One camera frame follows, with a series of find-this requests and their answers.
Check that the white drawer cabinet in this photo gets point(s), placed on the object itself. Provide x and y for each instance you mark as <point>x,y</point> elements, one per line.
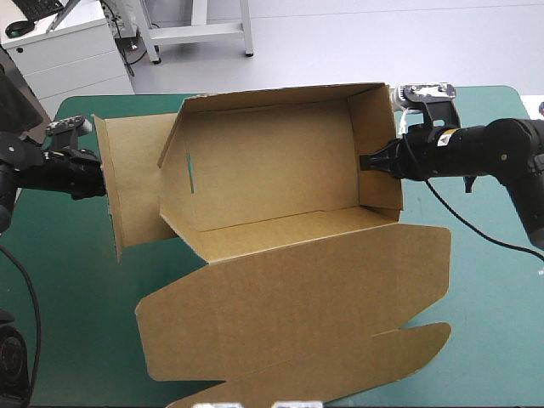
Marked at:
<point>72,64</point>

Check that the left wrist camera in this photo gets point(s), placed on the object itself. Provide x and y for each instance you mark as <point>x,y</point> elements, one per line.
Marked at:
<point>68,125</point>

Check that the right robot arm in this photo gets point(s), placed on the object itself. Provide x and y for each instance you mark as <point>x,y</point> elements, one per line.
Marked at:
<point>510,149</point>

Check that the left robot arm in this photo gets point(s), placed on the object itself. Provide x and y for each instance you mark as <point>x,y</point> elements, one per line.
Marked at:
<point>13,178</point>

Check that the black keyboard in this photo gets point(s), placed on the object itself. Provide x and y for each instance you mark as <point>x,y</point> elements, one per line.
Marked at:
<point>40,7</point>

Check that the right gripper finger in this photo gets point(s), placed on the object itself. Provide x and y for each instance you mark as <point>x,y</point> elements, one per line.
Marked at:
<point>372,162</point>

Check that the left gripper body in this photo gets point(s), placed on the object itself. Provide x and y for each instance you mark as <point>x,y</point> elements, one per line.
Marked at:
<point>78,174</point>

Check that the dark display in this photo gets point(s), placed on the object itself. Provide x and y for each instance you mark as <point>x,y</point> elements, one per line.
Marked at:
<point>17,93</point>

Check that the white metal rack frame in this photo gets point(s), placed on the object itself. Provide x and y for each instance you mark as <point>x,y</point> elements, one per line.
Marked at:
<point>200,30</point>

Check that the brown cardboard box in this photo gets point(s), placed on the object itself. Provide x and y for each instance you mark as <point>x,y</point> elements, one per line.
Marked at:
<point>276,255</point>

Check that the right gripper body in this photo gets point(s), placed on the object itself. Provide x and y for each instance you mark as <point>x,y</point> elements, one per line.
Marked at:
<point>429,155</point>

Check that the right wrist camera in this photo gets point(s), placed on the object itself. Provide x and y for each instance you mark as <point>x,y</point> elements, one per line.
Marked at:
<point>425,92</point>

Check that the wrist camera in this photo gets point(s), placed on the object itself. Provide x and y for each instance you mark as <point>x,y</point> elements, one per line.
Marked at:
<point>68,125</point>
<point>425,92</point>

